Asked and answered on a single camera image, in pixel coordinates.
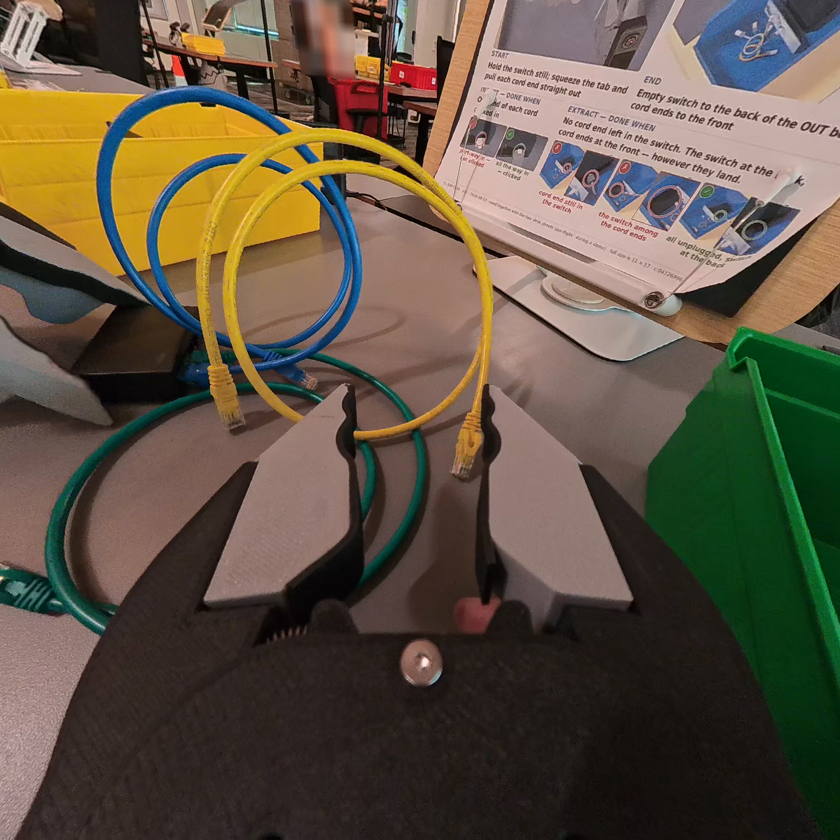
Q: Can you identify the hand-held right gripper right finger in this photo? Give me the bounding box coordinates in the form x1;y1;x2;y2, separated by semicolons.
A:
474;385;635;632

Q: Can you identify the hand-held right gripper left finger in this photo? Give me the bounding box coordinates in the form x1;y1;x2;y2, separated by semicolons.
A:
203;385;366;618

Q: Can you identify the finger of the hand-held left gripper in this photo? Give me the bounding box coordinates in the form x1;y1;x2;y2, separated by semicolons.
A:
0;316;116;427
0;202;151;324

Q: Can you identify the yellow plastic bin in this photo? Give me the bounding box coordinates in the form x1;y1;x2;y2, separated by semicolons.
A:
0;88;324;277

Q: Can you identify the black network switch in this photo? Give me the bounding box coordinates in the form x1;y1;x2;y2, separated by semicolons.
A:
72;307;201;403

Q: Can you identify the yellow ethernet cable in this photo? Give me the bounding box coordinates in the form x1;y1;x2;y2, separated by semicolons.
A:
197;128;494;480

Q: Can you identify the green plastic bin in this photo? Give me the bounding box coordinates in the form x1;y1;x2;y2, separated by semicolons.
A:
646;326;840;840

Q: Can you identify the green ethernet cable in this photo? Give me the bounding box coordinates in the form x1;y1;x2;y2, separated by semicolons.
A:
0;351;429;634

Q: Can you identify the blue ethernet cable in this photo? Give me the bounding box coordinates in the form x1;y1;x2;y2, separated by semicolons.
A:
96;87;363;393

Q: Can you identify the white stand base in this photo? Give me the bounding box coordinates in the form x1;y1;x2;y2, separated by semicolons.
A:
489;256;686;362

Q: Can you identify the wooden poster board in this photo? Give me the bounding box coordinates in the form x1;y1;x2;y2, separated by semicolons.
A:
423;0;840;345

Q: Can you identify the white wire rack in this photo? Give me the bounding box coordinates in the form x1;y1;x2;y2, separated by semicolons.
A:
0;0;48;67

